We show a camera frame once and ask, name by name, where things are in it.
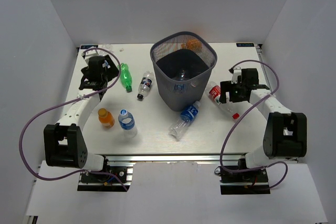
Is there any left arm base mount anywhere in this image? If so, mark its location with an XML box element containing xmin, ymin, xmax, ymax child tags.
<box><xmin>77</xmin><ymin>165</ymin><xmax>133</xmax><ymax>192</ymax></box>

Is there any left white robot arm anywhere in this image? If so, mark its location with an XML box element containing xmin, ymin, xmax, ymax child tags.
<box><xmin>44</xmin><ymin>55</ymin><xmax>119</xmax><ymax>182</ymax></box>

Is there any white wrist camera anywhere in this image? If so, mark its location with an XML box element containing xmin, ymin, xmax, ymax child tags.
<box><xmin>229</xmin><ymin>67</ymin><xmax>242</xmax><ymax>84</ymax></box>
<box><xmin>81</xmin><ymin>48</ymin><xmax>99</xmax><ymax>58</ymax></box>

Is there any clear bottle blue label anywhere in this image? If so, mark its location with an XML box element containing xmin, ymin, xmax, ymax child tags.
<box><xmin>118</xmin><ymin>109</ymin><xmax>138</xmax><ymax>138</ymax></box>

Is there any clear bottle black label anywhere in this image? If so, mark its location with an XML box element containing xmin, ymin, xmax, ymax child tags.
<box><xmin>137</xmin><ymin>71</ymin><xmax>154</xmax><ymax>101</ymax></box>

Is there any clear bottle red label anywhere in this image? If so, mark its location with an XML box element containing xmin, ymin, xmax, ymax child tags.
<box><xmin>205</xmin><ymin>81</ymin><xmax>240</xmax><ymax>121</ymax></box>

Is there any Pocari Sweat blue bottle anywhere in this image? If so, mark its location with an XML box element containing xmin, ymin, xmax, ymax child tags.
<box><xmin>168</xmin><ymin>101</ymin><xmax>201</xmax><ymax>140</ymax></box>

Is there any bottle inside bin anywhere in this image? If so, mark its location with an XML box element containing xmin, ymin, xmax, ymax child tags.
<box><xmin>172</xmin><ymin>69</ymin><xmax>192</xmax><ymax>81</ymax></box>

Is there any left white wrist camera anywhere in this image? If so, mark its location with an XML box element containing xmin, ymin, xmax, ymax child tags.
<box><xmin>81</xmin><ymin>48</ymin><xmax>99</xmax><ymax>58</ymax></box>

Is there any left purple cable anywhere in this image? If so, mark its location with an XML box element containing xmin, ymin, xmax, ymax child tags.
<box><xmin>18</xmin><ymin>48</ymin><xmax>129</xmax><ymax>192</ymax></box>

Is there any small clear bottle at corner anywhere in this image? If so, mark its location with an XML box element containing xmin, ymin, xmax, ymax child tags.
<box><xmin>101</xmin><ymin>44</ymin><xmax>113</xmax><ymax>52</ymax></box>

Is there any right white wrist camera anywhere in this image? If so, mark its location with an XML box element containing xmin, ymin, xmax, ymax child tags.
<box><xmin>229</xmin><ymin>67</ymin><xmax>242</xmax><ymax>84</ymax></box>

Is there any orange object behind bin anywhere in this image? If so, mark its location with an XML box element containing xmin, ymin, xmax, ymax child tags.
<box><xmin>181</xmin><ymin>38</ymin><xmax>202</xmax><ymax>51</ymax></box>

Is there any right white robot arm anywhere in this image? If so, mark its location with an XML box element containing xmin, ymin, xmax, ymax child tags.
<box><xmin>219</xmin><ymin>67</ymin><xmax>307</xmax><ymax>182</ymax></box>

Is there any green plastic bottle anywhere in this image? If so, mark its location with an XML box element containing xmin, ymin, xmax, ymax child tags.
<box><xmin>120</xmin><ymin>63</ymin><xmax>132</xmax><ymax>92</ymax></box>

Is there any grey mesh waste bin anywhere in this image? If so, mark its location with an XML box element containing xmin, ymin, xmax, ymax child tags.
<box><xmin>150</xmin><ymin>31</ymin><xmax>217</xmax><ymax>111</ymax></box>

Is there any orange juice bottle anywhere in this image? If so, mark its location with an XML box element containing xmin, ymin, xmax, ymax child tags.
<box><xmin>98</xmin><ymin>108</ymin><xmax>115</xmax><ymax>128</ymax></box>

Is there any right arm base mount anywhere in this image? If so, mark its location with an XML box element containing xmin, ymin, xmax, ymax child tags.
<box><xmin>214</xmin><ymin>166</ymin><xmax>270</xmax><ymax>195</ymax></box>

